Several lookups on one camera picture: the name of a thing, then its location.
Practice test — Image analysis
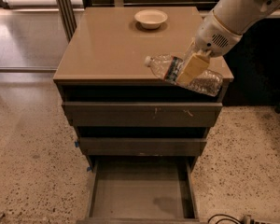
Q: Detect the top grey drawer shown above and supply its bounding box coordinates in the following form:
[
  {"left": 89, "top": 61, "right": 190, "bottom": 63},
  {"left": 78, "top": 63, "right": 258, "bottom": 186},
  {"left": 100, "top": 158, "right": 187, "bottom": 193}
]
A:
[{"left": 63, "top": 102, "right": 222, "bottom": 127}]

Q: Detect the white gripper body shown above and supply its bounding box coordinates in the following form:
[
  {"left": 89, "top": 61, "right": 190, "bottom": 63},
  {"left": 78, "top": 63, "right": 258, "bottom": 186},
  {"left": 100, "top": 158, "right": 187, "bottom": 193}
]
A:
[{"left": 194, "top": 11, "right": 242, "bottom": 57}]

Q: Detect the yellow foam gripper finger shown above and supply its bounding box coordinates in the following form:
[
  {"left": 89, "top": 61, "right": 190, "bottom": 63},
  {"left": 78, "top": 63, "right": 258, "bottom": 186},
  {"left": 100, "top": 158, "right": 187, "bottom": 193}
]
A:
[
  {"left": 175, "top": 52, "right": 210, "bottom": 86},
  {"left": 184, "top": 39, "right": 199, "bottom": 61}
]

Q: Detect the middle grey drawer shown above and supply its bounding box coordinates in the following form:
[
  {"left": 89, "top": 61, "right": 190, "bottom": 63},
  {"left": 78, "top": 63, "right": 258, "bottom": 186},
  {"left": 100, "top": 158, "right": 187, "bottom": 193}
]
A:
[{"left": 79, "top": 137, "right": 206, "bottom": 156}]

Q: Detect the clear plastic water bottle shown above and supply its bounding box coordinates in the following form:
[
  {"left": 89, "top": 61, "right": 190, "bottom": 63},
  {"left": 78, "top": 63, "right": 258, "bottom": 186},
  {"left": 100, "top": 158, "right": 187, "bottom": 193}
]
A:
[{"left": 145, "top": 55, "right": 223, "bottom": 97}]

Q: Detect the white paper bowl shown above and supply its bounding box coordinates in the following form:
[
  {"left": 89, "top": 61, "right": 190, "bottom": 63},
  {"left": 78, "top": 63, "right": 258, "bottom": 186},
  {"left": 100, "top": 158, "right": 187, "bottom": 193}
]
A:
[{"left": 134, "top": 9, "right": 168, "bottom": 30}]

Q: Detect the black cable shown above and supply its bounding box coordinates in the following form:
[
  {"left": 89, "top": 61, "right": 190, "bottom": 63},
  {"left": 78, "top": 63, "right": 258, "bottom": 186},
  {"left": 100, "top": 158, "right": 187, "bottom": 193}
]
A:
[{"left": 207, "top": 213, "right": 244, "bottom": 224}]

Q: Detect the metal frame post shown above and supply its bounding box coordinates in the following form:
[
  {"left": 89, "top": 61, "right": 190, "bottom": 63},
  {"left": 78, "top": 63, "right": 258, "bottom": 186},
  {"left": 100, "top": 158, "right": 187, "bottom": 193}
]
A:
[{"left": 56, "top": 0, "right": 77, "bottom": 42}]

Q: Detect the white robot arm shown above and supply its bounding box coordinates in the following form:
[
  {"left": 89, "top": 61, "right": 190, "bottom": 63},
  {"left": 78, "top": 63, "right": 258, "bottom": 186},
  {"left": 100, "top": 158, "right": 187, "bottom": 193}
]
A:
[{"left": 175, "top": 0, "right": 280, "bottom": 87}]

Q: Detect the tan drawer cabinet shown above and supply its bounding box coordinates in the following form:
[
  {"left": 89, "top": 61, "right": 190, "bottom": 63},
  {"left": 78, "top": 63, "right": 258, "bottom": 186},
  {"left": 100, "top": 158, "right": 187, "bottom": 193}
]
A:
[{"left": 52, "top": 6, "right": 234, "bottom": 173}]

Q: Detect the bottom open grey drawer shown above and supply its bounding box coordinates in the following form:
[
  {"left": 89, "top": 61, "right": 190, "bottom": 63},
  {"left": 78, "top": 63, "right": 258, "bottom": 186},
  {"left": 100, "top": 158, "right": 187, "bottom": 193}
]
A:
[{"left": 77, "top": 157, "right": 204, "bottom": 224}]

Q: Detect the grey power strip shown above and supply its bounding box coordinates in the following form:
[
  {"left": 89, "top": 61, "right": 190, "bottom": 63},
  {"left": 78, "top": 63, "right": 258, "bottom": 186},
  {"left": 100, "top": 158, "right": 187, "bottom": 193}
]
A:
[{"left": 243, "top": 215, "right": 280, "bottom": 224}]

